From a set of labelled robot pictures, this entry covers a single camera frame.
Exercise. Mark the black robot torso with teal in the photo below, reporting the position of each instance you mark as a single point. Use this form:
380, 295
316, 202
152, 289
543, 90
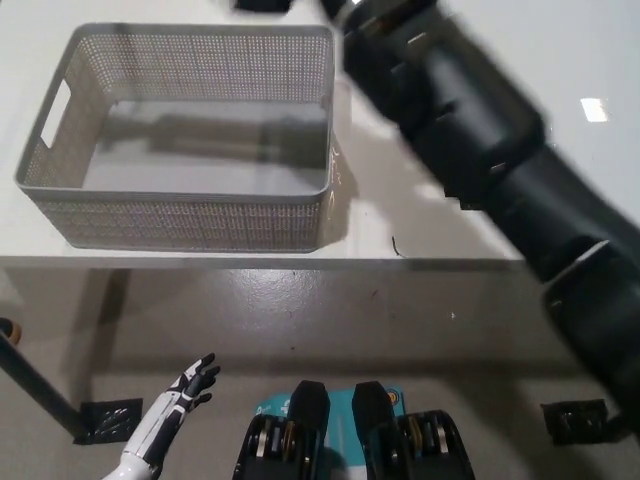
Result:
370, 430

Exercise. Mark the black metal table leg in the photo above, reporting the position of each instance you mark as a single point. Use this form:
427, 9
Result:
40, 385
617, 430

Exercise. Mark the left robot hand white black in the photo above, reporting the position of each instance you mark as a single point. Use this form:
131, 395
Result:
165, 420

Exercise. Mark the grey perforated plastic basket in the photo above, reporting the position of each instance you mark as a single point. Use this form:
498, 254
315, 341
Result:
200, 220

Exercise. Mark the brown wooden furniture foot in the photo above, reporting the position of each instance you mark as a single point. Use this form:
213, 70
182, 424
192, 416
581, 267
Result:
11, 331

